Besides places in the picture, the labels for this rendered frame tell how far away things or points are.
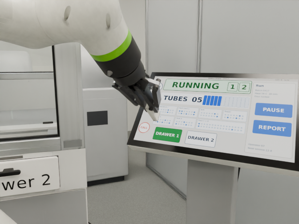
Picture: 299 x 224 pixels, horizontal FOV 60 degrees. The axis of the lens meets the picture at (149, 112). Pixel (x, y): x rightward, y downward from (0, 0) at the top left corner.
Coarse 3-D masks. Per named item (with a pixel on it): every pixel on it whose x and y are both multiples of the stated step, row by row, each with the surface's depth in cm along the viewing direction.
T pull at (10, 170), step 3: (6, 168) 80; (9, 168) 80; (12, 168) 80; (3, 171) 78; (6, 171) 78; (9, 171) 78; (12, 171) 78; (15, 171) 78; (18, 171) 78; (0, 174) 77; (3, 174) 77; (6, 174) 77; (9, 174) 77; (12, 174) 78; (15, 174) 78; (18, 174) 78
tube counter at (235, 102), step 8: (192, 96) 88; (200, 96) 87; (208, 96) 86; (216, 96) 85; (224, 96) 84; (232, 96) 83; (240, 96) 82; (192, 104) 87; (200, 104) 85; (208, 104) 84; (216, 104) 83; (224, 104) 82; (232, 104) 81; (240, 104) 81; (248, 104) 80
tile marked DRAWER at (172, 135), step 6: (156, 132) 86; (162, 132) 85; (168, 132) 84; (174, 132) 83; (180, 132) 83; (156, 138) 85; (162, 138) 84; (168, 138) 83; (174, 138) 82; (180, 138) 82
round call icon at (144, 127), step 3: (141, 123) 90; (144, 123) 89; (147, 123) 89; (150, 123) 88; (141, 126) 89; (144, 126) 89; (147, 126) 88; (138, 129) 89; (141, 129) 88; (144, 129) 88; (147, 129) 88; (138, 132) 88; (141, 132) 88; (144, 132) 87; (147, 132) 87
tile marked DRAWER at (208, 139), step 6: (192, 132) 81; (198, 132) 80; (204, 132) 80; (186, 138) 81; (192, 138) 80; (198, 138) 79; (204, 138) 79; (210, 138) 78; (216, 138) 78; (192, 144) 79; (198, 144) 78; (204, 144) 78; (210, 144) 77
